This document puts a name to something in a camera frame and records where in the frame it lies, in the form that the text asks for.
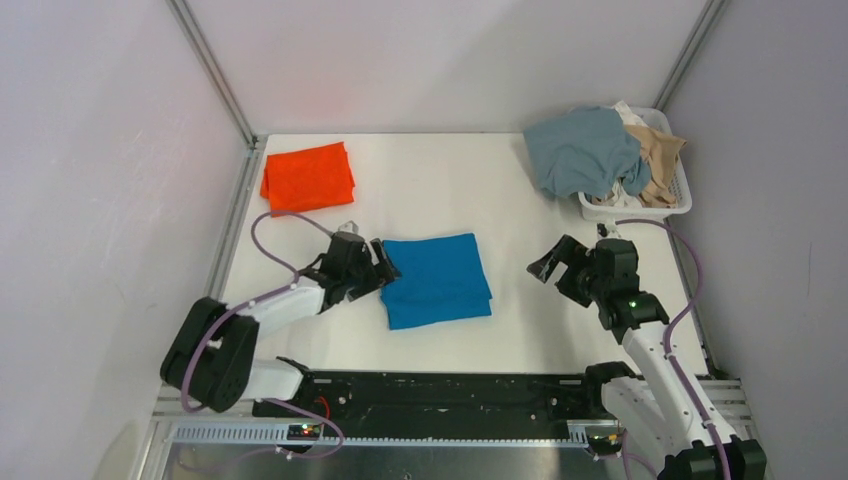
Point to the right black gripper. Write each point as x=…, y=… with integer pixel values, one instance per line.
x=568, y=249

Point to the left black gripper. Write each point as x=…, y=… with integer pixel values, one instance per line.
x=375, y=278

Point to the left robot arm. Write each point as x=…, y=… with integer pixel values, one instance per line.
x=212, y=358

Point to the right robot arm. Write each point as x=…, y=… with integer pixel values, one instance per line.
x=662, y=406

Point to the grey blue t shirt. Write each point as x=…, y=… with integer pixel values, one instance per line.
x=586, y=150

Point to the folded orange t shirt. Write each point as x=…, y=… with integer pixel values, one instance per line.
x=307, y=180

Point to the beige t shirt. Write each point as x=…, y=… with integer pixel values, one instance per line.
x=661, y=152

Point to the white laundry basket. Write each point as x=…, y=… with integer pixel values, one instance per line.
x=618, y=205

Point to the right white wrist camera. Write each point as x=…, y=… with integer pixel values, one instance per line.
x=607, y=231

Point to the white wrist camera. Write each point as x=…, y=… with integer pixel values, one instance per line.
x=607, y=231
x=349, y=231

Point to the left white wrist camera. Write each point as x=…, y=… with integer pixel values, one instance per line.
x=349, y=231

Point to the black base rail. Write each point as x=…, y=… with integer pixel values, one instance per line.
x=453, y=406

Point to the aluminium frame rail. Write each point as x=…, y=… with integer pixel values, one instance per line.
x=263, y=440

